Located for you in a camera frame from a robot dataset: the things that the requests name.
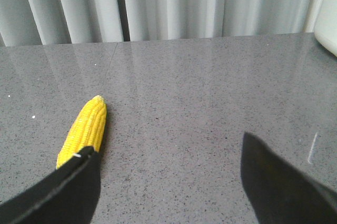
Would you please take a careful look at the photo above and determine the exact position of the yellow corn cob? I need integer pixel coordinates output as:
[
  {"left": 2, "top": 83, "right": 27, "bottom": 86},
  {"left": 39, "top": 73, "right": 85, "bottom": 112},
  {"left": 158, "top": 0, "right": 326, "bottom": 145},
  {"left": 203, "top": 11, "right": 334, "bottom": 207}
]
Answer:
[{"left": 56, "top": 95, "right": 107, "bottom": 169}]

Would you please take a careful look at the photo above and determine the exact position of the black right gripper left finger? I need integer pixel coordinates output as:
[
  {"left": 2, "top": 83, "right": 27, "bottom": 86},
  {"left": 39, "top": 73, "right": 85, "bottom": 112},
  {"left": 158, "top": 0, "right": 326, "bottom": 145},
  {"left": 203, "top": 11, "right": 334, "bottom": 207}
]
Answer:
[{"left": 1, "top": 147, "right": 101, "bottom": 223}]

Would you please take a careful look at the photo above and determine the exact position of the white appliance at table edge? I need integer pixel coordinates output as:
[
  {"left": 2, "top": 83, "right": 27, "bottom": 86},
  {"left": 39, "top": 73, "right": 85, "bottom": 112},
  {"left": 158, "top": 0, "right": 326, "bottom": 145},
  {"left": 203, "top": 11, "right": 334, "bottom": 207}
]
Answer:
[{"left": 314, "top": 0, "right": 337, "bottom": 56}]

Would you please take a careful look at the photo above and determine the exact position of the white pleated curtain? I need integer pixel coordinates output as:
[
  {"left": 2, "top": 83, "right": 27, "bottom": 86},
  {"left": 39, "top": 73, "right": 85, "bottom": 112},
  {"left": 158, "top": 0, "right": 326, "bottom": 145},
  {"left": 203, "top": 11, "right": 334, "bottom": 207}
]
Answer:
[{"left": 1, "top": 0, "right": 322, "bottom": 46}]

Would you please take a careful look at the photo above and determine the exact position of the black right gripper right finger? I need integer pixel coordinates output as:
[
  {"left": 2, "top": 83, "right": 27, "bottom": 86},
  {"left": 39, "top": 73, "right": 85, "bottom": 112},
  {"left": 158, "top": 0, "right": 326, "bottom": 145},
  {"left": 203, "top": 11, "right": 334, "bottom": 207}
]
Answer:
[{"left": 241, "top": 133, "right": 336, "bottom": 223}]

